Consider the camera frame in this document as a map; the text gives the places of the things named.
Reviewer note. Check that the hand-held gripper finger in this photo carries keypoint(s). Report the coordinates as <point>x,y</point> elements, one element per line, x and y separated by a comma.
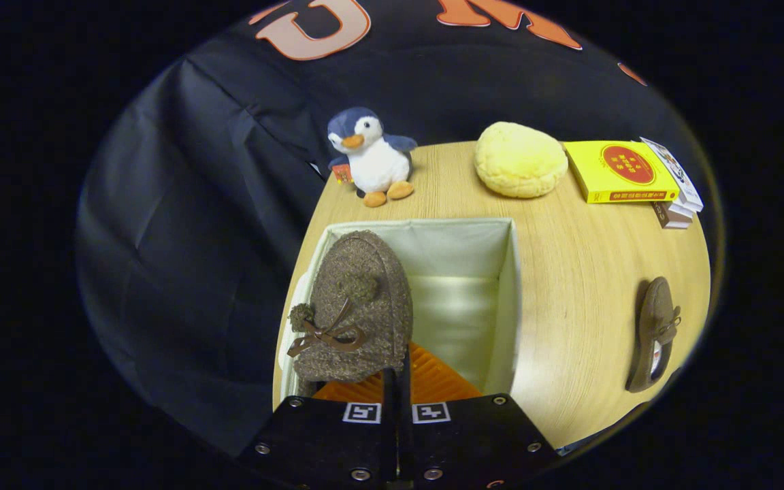
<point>389,429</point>
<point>406,429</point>

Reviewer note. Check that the brown fuzzy shoe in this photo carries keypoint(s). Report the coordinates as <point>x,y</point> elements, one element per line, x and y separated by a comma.
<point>650,320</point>
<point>358,306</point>

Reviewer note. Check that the cream fabric storage box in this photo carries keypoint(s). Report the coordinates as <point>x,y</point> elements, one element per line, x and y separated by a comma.
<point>460,299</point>

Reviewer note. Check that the penguin plush toy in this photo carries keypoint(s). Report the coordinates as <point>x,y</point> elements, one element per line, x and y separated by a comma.
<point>378,163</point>

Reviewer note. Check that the yellow round bread plush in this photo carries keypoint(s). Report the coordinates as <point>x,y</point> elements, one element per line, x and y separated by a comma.
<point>521,160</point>

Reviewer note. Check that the yellow book with red circle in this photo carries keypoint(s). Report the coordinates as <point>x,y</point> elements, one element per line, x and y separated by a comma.
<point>610,170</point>

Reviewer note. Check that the brown book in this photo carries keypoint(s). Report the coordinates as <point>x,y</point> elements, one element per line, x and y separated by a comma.
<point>667,216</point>

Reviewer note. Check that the illustrated white book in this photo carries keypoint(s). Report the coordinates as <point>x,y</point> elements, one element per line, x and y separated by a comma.
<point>671,167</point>

